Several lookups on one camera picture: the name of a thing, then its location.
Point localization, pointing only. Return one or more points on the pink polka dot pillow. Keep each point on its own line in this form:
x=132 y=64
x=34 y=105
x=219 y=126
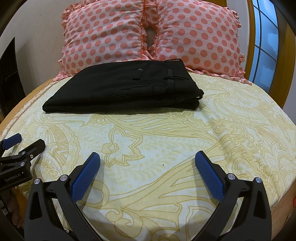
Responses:
x=198 y=39
x=104 y=39

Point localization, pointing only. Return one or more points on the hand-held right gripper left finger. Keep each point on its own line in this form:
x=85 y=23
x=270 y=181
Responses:
x=85 y=179

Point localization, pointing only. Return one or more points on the yellow patterned bed sheet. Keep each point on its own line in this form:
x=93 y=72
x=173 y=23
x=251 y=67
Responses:
x=161 y=143

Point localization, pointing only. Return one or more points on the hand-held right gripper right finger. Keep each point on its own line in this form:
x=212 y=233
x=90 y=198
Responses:
x=209 y=176

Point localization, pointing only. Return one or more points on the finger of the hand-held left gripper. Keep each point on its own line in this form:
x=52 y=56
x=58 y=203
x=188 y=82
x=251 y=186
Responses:
x=35 y=147
x=12 y=140

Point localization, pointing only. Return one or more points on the person's left hand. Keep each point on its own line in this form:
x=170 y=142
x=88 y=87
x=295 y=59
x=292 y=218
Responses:
x=13 y=208

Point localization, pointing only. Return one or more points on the black pants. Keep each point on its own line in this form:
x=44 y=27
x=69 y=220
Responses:
x=120 y=88

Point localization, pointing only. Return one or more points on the wooden framed window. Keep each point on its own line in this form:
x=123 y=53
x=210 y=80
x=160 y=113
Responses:
x=266 y=34

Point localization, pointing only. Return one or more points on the black slatted panel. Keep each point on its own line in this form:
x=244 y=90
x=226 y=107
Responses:
x=11 y=76

